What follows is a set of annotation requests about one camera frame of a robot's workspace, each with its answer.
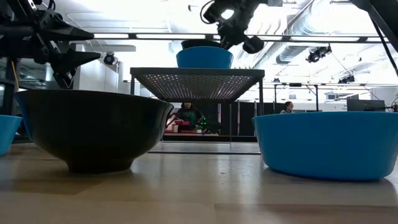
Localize black partition panels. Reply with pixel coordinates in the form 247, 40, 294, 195
217, 101, 287, 138

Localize small black track light cluster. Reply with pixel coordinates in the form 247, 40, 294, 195
338, 75, 356, 85

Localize yellow cable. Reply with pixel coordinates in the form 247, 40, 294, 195
10, 60, 20, 91

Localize blue mini bowl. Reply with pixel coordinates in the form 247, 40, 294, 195
175, 45, 234, 69
251, 111, 398, 183
0, 114, 23, 156

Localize overhead frame bar with lights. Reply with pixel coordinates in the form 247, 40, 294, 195
62, 32, 389, 44

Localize black perforated metal shelf rack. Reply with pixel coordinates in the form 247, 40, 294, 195
129, 67, 266, 155

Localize black computer monitor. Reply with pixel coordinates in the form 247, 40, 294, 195
346, 99, 386, 113

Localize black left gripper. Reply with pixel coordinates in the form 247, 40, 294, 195
15, 0, 102, 90

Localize person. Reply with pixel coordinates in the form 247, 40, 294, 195
169, 102, 206, 131
279, 101, 295, 114

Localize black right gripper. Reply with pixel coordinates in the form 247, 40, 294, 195
203, 0, 268, 54

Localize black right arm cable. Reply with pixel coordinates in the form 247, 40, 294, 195
200, 0, 216, 25

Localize black mini bowl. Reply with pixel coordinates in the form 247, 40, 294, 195
181, 39, 222, 50
14, 89, 174, 174

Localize black metal workstation frame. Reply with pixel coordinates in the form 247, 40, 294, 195
272, 82, 320, 112

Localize black round ceiling spotlight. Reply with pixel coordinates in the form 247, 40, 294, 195
102, 52, 117, 66

